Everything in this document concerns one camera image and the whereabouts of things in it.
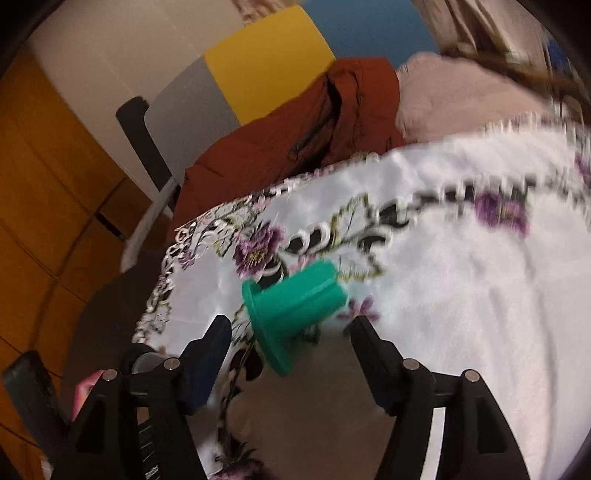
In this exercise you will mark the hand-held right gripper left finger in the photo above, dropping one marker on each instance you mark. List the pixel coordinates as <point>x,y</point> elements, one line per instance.
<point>207,364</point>

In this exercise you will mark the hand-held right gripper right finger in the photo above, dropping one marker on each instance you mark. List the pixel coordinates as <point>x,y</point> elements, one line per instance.
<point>369,360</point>

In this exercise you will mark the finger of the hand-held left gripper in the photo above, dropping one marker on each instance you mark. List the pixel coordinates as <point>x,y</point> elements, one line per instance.
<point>32,397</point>

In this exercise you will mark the pink cardboard box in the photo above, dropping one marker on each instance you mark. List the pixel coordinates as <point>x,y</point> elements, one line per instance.
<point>85,392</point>

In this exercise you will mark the green plastic spool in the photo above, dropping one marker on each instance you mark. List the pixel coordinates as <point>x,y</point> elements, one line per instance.
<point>295,304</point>

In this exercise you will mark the grey black cylinder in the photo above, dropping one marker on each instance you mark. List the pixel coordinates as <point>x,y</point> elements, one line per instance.
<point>143,360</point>

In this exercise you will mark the white floral tablecloth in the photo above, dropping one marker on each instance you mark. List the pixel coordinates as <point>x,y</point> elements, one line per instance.
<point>461,300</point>

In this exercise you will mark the rust brown jacket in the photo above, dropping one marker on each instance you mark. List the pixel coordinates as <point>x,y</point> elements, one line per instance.
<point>277,152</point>

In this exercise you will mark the wooden wardrobe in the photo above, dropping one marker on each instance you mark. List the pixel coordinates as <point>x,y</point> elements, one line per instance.
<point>46,161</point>

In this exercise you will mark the pink pillow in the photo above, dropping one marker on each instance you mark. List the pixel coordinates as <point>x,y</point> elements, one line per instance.
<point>461,92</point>

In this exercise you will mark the multicolour chair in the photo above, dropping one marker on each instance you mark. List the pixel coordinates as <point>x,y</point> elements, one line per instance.
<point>263,55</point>

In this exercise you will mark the beige patterned curtain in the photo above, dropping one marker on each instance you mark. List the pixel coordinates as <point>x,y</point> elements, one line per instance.
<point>485,23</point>

